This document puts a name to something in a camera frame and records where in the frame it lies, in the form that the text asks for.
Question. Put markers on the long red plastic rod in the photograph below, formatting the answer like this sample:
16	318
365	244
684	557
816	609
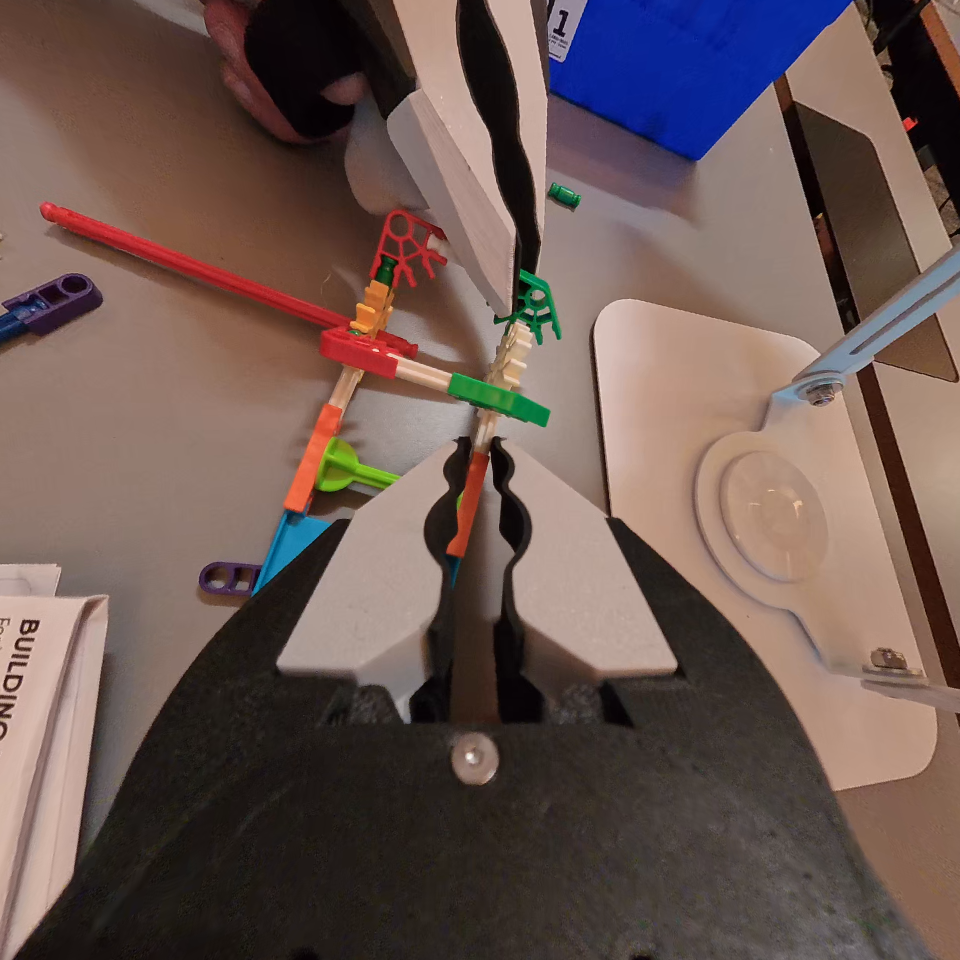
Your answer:
187	262

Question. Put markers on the small purple plastic connector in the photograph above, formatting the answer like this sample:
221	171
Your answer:
229	579

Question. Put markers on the person's left hand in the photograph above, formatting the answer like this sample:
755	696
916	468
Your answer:
225	52

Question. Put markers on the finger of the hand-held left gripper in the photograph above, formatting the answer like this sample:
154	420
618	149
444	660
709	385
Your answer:
450	172
536	75

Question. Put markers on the small green plastic bead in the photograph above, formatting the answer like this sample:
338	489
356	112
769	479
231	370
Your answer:
564	196

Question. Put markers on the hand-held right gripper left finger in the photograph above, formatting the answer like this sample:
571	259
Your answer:
360	600

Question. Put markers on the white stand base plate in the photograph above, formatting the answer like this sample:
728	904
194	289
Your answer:
660	420

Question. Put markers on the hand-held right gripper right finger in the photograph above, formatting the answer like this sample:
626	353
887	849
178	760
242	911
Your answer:
585	600

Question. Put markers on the blue plastic bin with tag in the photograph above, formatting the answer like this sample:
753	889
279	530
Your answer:
675	67

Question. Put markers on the white instruction booklet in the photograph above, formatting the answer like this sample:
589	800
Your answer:
37	750

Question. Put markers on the colourful plastic construction toy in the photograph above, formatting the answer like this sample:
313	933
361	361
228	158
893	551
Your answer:
495	397

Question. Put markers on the blue rod with purple connector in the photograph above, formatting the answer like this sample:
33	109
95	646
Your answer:
88	298

